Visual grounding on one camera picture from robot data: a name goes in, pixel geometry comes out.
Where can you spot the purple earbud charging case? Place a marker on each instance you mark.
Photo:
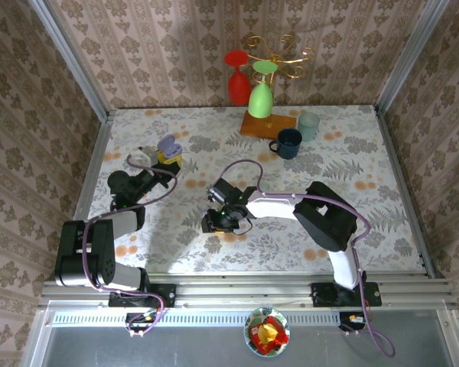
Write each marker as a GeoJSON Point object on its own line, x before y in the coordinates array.
{"type": "Point", "coordinates": [167, 142]}

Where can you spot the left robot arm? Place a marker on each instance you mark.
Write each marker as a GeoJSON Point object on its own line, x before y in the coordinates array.
{"type": "Point", "coordinates": [69, 264]}

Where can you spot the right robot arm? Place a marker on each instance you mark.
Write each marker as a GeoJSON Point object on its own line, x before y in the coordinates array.
{"type": "Point", "coordinates": [271, 208]}

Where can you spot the floral tablecloth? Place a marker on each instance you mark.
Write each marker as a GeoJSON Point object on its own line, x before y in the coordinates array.
{"type": "Point", "coordinates": [233, 126]}

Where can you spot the dark blue mug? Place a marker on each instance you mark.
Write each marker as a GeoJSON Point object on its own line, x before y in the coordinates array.
{"type": "Point", "coordinates": [290, 151]}

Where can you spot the slotted metal strip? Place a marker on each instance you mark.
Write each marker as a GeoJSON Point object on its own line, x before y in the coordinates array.
{"type": "Point", "coordinates": [214, 318]}

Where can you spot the gold rack with wooden base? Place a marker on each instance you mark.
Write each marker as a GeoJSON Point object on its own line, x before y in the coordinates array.
{"type": "Point", "coordinates": [287, 124]}

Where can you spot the red wine glass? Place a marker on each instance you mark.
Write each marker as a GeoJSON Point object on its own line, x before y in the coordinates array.
{"type": "Point", "coordinates": [239, 89]}

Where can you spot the teal glass tumbler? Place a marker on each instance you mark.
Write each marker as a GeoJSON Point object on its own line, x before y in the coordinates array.
{"type": "Point", "coordinates": [309, 126]}

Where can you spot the green wine glass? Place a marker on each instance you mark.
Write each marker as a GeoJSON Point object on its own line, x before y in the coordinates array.
{"type": "Point", "coordinates": [260, 99]}

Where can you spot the yellow candy wrapper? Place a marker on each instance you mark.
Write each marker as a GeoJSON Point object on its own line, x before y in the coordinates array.
{"type": "Point", "coordinates": [268, 332]}

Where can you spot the black connector box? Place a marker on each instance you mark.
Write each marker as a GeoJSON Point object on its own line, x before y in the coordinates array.
{"type": "Point", "coordinates": [348, 325]}
{"type": "Point", "coordinates": [137, 319]}

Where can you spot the red candy packet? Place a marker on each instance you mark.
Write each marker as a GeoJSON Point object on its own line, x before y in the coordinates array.
{"type": "Point", "coordinates": [281, 336]}

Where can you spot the patterned candy bowl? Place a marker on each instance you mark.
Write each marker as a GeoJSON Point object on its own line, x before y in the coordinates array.
{"type": "Point", "coordinates": [267, 351]}

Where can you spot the grey metal panel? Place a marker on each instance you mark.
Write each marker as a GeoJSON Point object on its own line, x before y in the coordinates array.
{"type": "Point", "coordinates": [99, 348]}

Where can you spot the aluminium side rail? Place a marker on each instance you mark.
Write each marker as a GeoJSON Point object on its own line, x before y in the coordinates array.
{"type": "Point", "coordinates": [95, 164]}
{"type": "Point", "coordinates": [394, 164]}

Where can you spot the aluminium front rail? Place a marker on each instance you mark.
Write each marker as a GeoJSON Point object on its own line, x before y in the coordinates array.
{"type": "Point", "coordinates": [245, 290]}

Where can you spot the aluminium corner post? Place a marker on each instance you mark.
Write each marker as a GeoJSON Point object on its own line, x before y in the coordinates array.
{"type": "Point", "coordinates": [69, 57]}
{"type": "Point", "coordinates": [409, 53]}

